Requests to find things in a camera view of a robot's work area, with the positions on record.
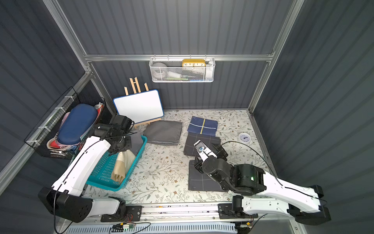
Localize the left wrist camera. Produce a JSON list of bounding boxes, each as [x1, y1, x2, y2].
[[110, 115, 134, 133]]

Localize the blue framed whiteboard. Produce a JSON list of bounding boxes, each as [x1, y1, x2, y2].
[[113, 90, 164, 124]]

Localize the teal plastic basket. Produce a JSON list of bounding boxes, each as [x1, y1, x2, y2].
[[86, 136, 148, 192]]

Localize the navy blue oval cushion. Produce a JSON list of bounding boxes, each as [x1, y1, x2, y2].
[[57, 104, 97, 145]]

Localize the dark grid pillowcase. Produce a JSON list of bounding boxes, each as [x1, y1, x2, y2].
[[183, 132, 221, 156], [188, 160, 224, 192]]

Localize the small white round clock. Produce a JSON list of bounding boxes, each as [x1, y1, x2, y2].
[[238, 133, 252, 145]]

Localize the black wire side basket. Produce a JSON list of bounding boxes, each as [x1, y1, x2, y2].
[[24, 85, 112, 160]]

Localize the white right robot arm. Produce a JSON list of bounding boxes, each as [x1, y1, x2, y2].
[[194, 140, 331, 226]]

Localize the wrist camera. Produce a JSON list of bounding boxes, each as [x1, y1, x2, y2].
[[194, 140, 217, 161], [110, 115, 134, 133]]

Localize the beige and grey pillowcase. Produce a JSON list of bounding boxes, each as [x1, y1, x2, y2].
[[111, 132, 143, 183]]

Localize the white wire wall basket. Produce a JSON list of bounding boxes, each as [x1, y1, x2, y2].
[[149, 57, 216, 83]]

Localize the metal base rail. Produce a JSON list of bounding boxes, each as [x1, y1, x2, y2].
[[78, 200, 296, 226]]

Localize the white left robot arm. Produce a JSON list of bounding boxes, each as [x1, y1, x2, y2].
[[38, 123, 133, 223]]

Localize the tape roll in wall basket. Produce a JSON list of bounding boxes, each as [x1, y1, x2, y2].
[[150, 62, 168, 80]]

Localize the yellow clock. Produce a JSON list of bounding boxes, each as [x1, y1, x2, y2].
[[182, 58, 206, 67]]

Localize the navy folded pillowcase yellow stripe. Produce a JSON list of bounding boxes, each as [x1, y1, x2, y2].
[[188, 116, 218, 137]]

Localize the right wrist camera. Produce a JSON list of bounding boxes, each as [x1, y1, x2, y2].
[[194, 140, 217, 161]]

